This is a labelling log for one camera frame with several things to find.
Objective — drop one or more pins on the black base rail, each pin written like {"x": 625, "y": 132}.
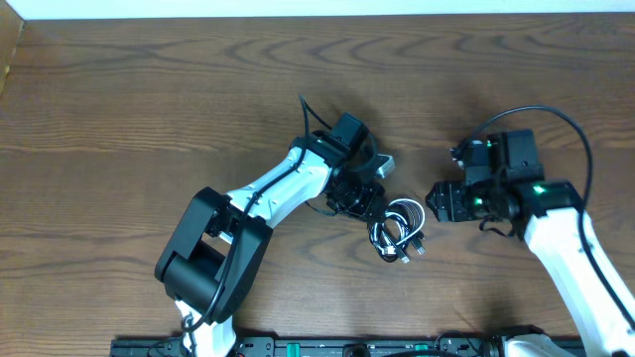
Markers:
{"x": 254, "y": 343}

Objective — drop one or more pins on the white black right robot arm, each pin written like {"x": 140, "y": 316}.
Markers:
{"x": 504, "y": 181}

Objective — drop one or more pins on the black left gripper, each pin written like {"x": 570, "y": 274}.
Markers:
{"x": 362, "y": 202}

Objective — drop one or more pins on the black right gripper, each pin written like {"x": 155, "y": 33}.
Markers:
{"x": 451, "y": 204}

